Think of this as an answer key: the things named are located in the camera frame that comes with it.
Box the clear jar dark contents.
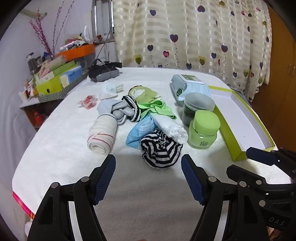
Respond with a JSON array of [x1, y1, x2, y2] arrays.
[[183, 92, 216, 127]]

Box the pale blue wet wipes pack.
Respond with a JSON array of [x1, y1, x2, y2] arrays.
[[171, 74, 212, 107]]

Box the green glass jar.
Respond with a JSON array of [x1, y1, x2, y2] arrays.
[[188, 110, 221, 150]]

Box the orange tray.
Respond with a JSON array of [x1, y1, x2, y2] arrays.
[[57, 44, 96, 62]]

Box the red bottle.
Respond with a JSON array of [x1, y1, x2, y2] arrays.
[[32, 111, 44, 123]]

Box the beige red-striped towel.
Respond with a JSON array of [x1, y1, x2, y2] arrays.
[[87, 113, 118, 154]]

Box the red white plastic packet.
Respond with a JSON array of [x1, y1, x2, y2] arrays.
[[78, 95, 97, 109]]

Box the lime green storage box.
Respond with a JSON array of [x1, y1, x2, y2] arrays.
[[36, 75, 64, 95]]

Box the black grey headset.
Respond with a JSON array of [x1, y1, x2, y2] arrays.
[[88, 61, 122, 82]]

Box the light green cloth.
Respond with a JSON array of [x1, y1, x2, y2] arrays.
[[139, 101, 178, 121]]

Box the window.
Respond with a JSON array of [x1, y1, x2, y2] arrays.
[[91, 0, 116, 43]]

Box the cream heart print curtain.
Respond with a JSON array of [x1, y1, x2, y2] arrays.
[[112, 0, 273, 102]]

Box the blue face mask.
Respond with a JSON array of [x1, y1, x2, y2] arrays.
[[125, 116, 160, 149]]

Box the wooden wardrobe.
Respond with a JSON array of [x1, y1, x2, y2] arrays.
[[251, 5, 296, 149]]

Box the beige fabric roll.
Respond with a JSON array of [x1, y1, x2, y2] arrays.
[[38, 56, 66, 75]]

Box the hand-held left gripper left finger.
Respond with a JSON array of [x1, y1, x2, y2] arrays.
[[27, 154, 116, 241]]

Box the lime green cardboard box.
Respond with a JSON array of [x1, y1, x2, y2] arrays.
[[208, 85, 276, 161]]

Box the white baby socks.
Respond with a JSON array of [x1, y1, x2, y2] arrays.
[[99, 83, 125, 101]]

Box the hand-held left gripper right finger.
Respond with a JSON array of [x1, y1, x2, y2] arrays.
[[181, 154, 270, 241]]

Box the flat green white box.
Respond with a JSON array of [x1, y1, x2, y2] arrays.
[[35, 61, 77, 85]]

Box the black white striped cloth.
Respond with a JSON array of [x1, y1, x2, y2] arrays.
[[140, 129, 184, 169]]

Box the wooden shelf cabinet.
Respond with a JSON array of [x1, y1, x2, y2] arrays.
[[20, 97, 65, 132]]

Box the grey striped tray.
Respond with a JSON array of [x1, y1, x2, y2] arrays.
[[37, 72, 89, 103]]

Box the grey sock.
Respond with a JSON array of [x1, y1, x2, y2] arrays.
[[111, 101, 137, 126]]

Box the blue tissue pack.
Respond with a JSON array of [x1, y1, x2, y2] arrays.
[[60, 65, 84, 87]]

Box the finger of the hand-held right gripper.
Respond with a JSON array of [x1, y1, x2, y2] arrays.
[[246, 147, 296, 178], [226, 164, 291, 197]]

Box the glass jar black lid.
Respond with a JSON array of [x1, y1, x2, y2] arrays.
[[28, 54, 42, 75]]

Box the pink decorative branches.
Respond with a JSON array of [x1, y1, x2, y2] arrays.
[[30, 0, 74, 57]]

